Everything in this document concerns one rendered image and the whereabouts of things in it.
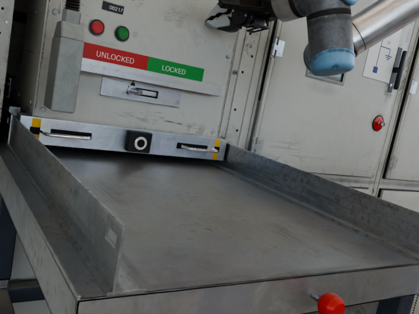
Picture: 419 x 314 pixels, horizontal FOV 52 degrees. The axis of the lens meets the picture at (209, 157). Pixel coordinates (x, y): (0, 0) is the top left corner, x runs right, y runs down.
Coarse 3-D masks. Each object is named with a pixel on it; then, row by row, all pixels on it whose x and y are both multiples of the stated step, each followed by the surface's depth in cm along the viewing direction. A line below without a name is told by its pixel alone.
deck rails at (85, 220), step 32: (32, 160) 74; (224, 160) 122; (256, 160) 110; (64, 192) 56; (288, 192) 100; (320, 192) 92; (352, 192) 85; (64, 224) 55; (96, 224) 45; (352, 224) 83; (384, 224) 79; (416, 224) 74; (96, 256) 44; (416, 256) 70; (128, 288) 41
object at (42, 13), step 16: (32, 0) 103; (48, 0) 90; (32, 16) 102; (32, 32) 100; (32, 48) 99; (32, 64) 97; (16, 80) 114; (32, 80) 96; (16, 96) 112; (32, 96) 94; (144, 96) 108; (32, 112) 93
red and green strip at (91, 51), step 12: (84, 48) 96; (96, 48) 97; (108, 48) 98; (108, 60) 99; (120, 60) 100; (132, 60) 102; (144, 60) 104; (156, 60) 105; (168, 72) 108; (180, 72) 109; (192, 72) 111
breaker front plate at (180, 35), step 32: (64, 0) 91; (96, 0) 95; (128, 0) 98; (160, 0) 102; (192, 0) 106; (160, 32) 104; (192, 32) 109; (224, 32) 113; (192, 64) 111; (224, 64) 116; (96, 96) 99; (128, 96) 103; (160, 96) 108; (192, 96) 113; (224, 96) 118; (160, 128) 110; (192, 128) 115
